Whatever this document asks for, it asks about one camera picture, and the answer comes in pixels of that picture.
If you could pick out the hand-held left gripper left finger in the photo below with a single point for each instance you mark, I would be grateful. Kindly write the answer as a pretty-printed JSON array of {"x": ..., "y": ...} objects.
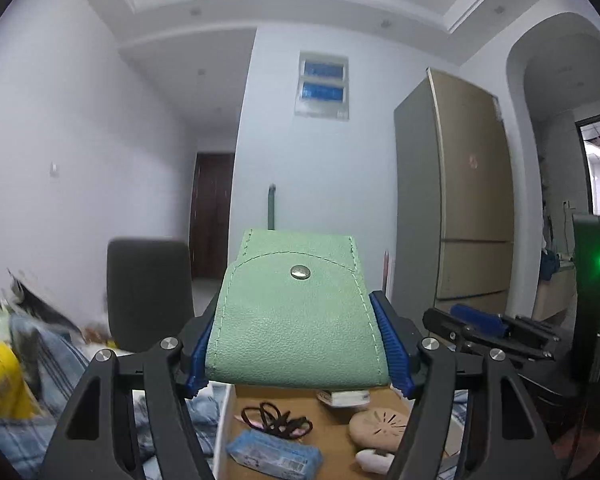
[{"x": 197, "y": 355}]

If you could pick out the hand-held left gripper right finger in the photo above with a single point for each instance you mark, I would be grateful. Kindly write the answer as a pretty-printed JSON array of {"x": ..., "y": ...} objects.
[{"x": 395, "y": 350}]

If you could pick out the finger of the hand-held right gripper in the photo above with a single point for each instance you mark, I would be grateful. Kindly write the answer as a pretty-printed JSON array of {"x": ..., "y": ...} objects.
[
  {"x": 447, "y": 332},
  {"x": 480, "y": 317}
]

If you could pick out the small white packet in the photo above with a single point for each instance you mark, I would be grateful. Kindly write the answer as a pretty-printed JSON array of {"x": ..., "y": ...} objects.
[{"x": 342, "y": 399}]

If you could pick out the beige round puff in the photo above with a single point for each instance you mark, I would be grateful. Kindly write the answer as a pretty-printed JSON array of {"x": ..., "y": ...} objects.
[{"x": 377, "y": 427}]

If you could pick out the green leather pouch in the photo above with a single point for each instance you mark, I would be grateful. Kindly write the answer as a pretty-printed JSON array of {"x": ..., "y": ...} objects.
[{"x": 295, "y": 330}]

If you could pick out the cardboard box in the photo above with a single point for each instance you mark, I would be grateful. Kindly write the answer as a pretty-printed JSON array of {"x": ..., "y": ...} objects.
[{"x": 330, "y": 432}]

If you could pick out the pink plastic stick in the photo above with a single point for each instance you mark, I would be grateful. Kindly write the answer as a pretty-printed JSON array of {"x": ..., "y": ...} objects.
[{"x": 300, "y": 429}]

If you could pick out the blue tissue packet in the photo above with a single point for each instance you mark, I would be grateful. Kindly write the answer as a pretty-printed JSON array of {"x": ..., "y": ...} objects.
[{"x": 272, "y": 455}]

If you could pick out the beige kitchen counter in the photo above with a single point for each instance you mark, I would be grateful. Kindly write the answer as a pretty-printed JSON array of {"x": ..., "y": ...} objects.
[{"x": 555, "y": 295}]

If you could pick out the blue hanging cloth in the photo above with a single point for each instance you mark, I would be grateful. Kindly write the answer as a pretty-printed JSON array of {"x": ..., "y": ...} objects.
[{"x": 548, "y": 265}]

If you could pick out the dark grey chair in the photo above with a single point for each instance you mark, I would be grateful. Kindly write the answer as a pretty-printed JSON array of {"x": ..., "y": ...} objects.
[{"x": 147, "y": 290}]

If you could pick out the gold refrigerator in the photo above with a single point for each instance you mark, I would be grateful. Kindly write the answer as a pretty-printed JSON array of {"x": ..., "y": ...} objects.
[{"x": 460, "y": 200}]

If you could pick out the dark brown door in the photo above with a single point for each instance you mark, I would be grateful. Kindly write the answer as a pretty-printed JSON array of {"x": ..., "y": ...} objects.
[{"x": 211, "y": 215}]

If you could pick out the dark magazine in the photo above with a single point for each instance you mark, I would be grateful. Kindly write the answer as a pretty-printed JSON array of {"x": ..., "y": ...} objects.
[{"x": 42, "y": 307}]

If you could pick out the yellow snack bag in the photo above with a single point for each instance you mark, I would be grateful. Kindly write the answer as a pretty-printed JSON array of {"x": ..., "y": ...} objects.
[{"x": 2, "y": 385}]

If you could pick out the blue plaid cloth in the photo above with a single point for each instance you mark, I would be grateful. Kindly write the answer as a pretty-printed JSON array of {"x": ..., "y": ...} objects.
[{"x": 20, "y": 447}]

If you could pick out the grey electrical panel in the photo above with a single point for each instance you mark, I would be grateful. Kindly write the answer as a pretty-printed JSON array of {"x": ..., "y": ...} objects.
[{"x": 322, "y": 85}]

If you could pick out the white wall outlet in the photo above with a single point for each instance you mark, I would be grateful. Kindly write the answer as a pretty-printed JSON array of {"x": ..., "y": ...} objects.
[{"x": 567, "y": 205}]

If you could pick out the white wall switch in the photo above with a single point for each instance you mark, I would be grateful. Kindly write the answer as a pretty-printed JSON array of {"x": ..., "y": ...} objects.
[{"x": 54, "y": 169}]

